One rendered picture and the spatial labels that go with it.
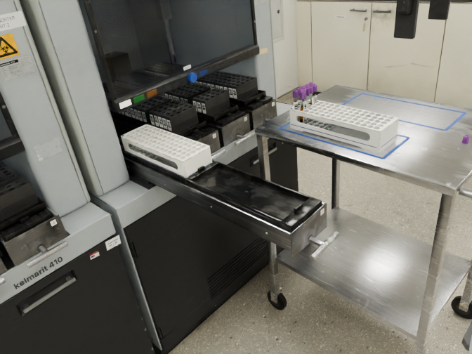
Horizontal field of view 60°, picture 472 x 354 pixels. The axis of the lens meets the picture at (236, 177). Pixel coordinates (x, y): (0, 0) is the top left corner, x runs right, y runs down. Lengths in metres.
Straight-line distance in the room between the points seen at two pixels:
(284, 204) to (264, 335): 0.85
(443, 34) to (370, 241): 1.80
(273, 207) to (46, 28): 0.67
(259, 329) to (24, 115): 1.15
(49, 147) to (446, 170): 0.97
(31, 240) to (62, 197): 0.16
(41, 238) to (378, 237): 1.18
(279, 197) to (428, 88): 2.38
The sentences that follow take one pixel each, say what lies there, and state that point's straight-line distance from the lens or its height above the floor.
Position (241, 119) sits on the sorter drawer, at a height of 0.80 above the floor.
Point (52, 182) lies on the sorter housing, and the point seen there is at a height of 0.85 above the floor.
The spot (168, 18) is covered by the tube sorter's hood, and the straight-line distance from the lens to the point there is 1.26.
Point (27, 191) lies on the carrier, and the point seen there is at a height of 0.86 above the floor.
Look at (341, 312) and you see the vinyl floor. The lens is 1.78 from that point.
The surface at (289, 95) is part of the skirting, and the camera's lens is 3.69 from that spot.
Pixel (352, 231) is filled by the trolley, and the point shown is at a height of 0.28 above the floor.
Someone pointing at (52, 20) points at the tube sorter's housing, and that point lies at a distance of 1.10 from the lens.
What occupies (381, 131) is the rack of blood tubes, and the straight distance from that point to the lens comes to 1.10.
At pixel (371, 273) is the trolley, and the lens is 1.54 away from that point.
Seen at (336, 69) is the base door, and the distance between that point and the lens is 3.52.
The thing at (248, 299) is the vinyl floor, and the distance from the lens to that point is 1.83.
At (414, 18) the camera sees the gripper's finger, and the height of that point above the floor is 1.22.
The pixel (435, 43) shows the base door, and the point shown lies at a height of 0.56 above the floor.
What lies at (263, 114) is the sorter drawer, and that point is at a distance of 1.50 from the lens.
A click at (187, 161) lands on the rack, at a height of 0.86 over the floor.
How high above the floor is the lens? 1.35
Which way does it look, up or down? 31 degrees down
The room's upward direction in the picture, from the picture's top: 8 degrees counter-clockwise
